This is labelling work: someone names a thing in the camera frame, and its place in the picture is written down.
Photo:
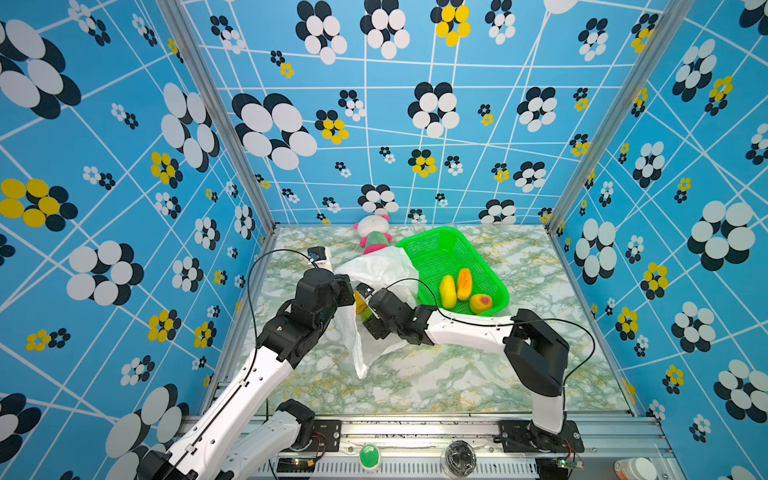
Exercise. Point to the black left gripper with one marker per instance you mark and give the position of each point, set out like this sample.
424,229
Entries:
341,284

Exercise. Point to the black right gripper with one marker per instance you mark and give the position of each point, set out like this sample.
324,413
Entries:
374,328

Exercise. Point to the white plastic bag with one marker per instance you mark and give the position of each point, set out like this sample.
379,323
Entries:
389,268

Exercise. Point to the yellow lemon fruit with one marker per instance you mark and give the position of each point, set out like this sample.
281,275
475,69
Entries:
448,292

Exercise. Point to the yellow red peach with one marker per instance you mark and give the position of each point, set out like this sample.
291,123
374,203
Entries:
480,303

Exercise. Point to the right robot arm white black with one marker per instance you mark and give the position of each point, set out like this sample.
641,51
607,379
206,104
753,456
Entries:
536,352

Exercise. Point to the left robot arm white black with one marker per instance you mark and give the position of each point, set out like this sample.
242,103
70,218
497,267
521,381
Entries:
217,445

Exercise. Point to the small yellow fruit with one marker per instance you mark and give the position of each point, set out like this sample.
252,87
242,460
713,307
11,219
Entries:
363,312

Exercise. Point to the green plastic mesh basket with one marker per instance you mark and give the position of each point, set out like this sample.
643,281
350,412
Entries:
443,251

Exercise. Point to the pink white plush toy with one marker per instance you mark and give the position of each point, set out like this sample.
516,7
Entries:
373,231

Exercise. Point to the green push button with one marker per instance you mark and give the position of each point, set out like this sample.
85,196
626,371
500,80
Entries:
370,457

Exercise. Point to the round silver knob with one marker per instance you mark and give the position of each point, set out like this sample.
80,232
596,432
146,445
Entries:
458,460

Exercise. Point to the white orange container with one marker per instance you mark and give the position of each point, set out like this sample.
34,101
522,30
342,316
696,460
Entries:
635,469

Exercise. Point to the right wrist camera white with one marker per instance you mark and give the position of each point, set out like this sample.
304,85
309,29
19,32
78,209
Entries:
366,292

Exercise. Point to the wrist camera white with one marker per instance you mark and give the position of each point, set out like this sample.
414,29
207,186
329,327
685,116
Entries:
366,292
320,257

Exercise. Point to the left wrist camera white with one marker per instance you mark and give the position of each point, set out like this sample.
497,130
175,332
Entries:
320,257

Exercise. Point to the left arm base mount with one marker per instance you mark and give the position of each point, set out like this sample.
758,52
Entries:
313,434

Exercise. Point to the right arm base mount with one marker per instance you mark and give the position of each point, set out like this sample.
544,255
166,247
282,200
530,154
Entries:
522,436

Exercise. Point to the aluminium front rail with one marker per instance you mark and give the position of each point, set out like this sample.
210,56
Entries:
411,447

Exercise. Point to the aluminium frame post left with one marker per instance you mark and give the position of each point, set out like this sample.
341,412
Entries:
181,30

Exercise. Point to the aluminium frame post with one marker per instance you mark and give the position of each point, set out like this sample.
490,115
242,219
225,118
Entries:
181,30
670,22

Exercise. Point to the aluminium frame post right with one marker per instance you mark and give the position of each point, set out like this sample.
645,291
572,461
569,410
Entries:
670,22

